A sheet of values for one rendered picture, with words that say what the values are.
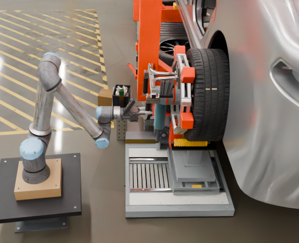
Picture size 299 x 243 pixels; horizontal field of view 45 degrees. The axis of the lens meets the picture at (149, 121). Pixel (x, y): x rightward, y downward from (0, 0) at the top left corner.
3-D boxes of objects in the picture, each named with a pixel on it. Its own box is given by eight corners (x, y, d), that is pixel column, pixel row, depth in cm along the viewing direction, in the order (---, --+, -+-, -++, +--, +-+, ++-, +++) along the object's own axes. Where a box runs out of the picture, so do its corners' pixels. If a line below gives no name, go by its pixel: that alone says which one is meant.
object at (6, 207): (-6, 249, 246) (-15, 221, 229) (7, 186, 294) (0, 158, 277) (84, 239, 256) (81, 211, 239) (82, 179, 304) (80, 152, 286)
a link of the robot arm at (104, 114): (96, 114, 250) (95, 103, 244) (114, 114, 251) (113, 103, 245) (95, 123, 242) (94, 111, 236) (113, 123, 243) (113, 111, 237)
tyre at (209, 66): (224, 158, 245) (238, 63, 217) (190, 158, 243) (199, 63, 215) (205, 117, 304) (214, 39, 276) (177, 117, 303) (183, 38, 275)
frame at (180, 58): (185, 148, 253) (194, 80, 221) (175, 148, 252) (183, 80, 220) (176, 106, 297) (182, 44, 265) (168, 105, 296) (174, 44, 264)
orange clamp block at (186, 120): (190, 121, 239) (192, 129, 232) (178, 121, 238) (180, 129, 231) (191, 112, 235) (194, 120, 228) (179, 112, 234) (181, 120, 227)
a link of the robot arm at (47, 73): (44, 68, 200) (113, 146, 236) (48, 57, 210) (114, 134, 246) (28, 77, 204) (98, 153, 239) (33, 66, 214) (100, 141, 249)
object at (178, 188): (218, 195, 285) (220, 186, 280) (173, 195, 283) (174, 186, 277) (206, 154, 326) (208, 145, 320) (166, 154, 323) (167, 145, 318)
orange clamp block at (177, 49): (185, 57, 260) (185, 45, 261) (175, 57, 259) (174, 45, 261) (184, 60, 267) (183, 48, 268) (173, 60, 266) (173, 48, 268)
